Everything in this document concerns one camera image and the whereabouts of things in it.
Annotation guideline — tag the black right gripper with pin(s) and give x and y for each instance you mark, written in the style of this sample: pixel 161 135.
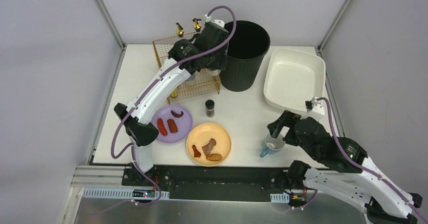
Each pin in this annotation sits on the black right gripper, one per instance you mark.
pixel 287 128

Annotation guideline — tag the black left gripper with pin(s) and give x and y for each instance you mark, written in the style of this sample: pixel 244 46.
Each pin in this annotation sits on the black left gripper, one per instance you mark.
pixel 207 63

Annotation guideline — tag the gold wire basket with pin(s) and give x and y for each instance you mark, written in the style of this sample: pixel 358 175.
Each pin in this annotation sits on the gold wire basket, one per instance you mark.
pixel 203 84

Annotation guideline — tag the small black spice jar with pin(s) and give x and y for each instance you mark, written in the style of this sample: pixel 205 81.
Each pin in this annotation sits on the small black spice jar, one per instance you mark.
pixel 210 108

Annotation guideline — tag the clear oil dispenser bottle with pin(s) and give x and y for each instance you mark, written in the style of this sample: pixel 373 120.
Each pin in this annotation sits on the clear oil dispenser bottle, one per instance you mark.
pixel 180 30

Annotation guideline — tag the small yellow label bottle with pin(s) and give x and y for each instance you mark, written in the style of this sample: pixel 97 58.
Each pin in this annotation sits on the small yellow label bottle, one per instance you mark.
pixel 174 94

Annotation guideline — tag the black lid spice jar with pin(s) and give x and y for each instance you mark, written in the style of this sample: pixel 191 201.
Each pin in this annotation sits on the black lid spice jar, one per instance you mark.
pixel 213 72

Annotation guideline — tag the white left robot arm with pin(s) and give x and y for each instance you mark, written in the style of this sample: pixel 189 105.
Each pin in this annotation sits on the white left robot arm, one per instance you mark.
pixel 204 50

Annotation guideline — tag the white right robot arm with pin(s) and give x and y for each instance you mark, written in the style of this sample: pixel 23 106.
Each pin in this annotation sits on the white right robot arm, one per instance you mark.
pixel 373 194

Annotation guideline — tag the blue mug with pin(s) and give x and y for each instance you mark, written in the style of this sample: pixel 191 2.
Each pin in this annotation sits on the blue mug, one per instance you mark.
pixel 272 145

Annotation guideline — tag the black ribbed trash bin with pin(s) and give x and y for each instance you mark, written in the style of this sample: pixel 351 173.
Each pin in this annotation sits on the black ribbed trash bin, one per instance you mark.
pixel 246 50

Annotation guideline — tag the white square tub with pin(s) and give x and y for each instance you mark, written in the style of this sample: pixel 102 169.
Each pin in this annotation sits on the white square tub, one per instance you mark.
pixel 293 77

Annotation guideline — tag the dark octopus tentacle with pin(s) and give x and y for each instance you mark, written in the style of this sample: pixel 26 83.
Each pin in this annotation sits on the dark octopus tentacle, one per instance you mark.
pixel 176 114

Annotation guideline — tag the orange fried patty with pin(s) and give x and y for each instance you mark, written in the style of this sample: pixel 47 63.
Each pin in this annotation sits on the orange fried patty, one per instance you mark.
pixel 214 157

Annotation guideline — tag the brown meat slice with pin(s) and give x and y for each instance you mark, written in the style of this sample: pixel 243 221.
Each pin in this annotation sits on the brown meat slice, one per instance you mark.
pixel 208 147

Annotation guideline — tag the purple plate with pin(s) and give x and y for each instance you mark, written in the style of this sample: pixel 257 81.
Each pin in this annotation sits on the purple plate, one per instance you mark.
pixel 184 124

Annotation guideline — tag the orange plate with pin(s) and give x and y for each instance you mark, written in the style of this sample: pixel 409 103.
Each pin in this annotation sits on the orange plate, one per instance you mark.
pixel 201 134

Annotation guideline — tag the brown sausage piece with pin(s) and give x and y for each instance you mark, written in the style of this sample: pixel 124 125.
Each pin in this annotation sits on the brown sausage piece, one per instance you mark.
pixel 172 126

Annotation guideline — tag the red chicken drumstick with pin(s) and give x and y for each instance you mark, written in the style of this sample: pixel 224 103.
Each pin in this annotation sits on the red chicken drumstick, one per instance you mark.
pixel 196 153

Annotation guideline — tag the red sausage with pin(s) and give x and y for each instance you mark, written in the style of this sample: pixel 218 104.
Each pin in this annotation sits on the red sausage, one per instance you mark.
pixel 161 127

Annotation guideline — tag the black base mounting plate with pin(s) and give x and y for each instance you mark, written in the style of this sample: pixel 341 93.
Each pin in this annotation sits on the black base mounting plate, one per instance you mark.
pixel 250 184

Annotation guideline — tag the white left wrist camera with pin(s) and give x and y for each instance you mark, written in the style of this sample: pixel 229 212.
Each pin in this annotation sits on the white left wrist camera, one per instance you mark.
pixel 209 19

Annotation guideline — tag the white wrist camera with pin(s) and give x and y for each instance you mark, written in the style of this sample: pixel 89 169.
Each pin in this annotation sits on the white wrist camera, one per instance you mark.
pixel 315 108
pixel 209 19

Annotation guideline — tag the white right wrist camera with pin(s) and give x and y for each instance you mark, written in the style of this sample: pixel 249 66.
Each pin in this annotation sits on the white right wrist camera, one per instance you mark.
pixel 315 108

